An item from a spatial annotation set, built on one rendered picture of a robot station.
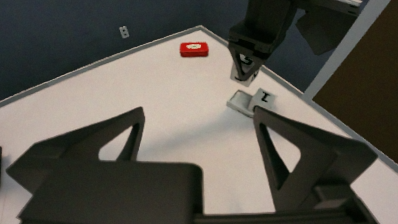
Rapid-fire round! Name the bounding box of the white number cube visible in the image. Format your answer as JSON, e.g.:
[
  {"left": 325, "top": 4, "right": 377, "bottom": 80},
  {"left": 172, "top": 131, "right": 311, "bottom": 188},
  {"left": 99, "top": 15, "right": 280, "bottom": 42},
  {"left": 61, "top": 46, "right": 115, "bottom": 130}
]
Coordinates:
[
  {"left": 229, "top": 54, "right": 260, "bottom": 88},
  {"left": 248, "top": 88, "right": 279, "bottom": 113}
]

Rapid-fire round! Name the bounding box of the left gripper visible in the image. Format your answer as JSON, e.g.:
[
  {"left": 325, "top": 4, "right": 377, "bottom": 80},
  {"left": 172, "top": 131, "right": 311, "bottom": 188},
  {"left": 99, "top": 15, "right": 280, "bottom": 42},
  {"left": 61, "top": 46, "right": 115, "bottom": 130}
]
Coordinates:
[{"left": 227, "top": 0, "right": 286, "bottom": 82}]

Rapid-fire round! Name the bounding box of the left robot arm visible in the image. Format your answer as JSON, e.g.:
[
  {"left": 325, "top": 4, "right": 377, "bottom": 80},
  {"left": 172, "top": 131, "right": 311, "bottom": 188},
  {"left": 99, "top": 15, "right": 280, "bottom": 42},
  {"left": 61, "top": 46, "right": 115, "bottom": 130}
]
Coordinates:
[{"left": 253, "top": 0, "right": 360, "bottom": 56}]

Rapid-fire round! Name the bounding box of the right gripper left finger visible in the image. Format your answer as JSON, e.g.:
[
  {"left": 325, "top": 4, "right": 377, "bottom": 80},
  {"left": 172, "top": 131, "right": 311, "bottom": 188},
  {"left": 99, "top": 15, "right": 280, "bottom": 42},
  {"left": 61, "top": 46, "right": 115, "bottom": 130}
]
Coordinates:
[{"left": 22, "top": 106, "right": 146, "bottom": 161}]

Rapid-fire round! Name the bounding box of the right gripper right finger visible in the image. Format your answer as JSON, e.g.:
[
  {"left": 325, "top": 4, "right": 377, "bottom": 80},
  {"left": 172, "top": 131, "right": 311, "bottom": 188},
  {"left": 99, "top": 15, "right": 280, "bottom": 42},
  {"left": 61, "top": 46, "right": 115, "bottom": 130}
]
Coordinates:
[{"left": 253, "top": 106, "right": 378, "bottom": 212}]

